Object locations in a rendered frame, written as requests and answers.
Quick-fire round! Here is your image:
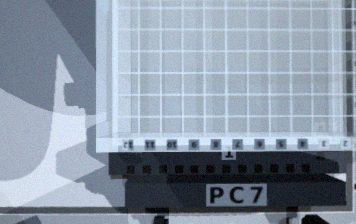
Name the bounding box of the white deep-well block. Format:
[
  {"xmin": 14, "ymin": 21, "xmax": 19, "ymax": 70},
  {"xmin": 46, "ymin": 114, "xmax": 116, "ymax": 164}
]
[{"xmin": 96, "ymin": 0, "xmax": 356, "ymax": 152}]

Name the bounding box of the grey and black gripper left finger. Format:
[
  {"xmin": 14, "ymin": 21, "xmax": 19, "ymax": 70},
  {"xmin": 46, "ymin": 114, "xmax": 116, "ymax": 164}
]
[{"xmin": 153, "ymin": 216, "xmax": 168, "ymax": 224}]

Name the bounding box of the grey flat base plate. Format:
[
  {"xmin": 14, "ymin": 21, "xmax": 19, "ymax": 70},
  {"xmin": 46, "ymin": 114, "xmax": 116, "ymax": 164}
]
[{"xmin": 0, "ymin": 151, "xmax": 356, "ymax": 224}]

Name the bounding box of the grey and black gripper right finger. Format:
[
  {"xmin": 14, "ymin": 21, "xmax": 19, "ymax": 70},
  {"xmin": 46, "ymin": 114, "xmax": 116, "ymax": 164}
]
[{"xmin": 301, "ymin": 214, "xmax": 329, "ymax": 224}]

